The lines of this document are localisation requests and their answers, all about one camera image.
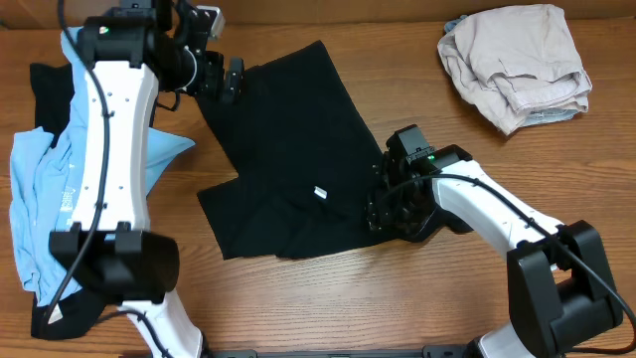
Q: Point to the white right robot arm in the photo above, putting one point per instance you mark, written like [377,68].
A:
[561,290]

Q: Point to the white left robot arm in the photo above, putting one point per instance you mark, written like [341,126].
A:
[130,55]

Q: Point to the light blue t-shirt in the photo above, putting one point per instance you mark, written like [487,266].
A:
[99,169]

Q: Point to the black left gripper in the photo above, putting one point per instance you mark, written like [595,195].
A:
[212,87]

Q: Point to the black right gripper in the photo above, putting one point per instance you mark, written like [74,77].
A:
[381,213]

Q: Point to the beige folded shorts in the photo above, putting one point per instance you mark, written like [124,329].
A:
[517,59]

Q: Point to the black t-shirt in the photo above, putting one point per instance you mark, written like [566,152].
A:
[306,163]

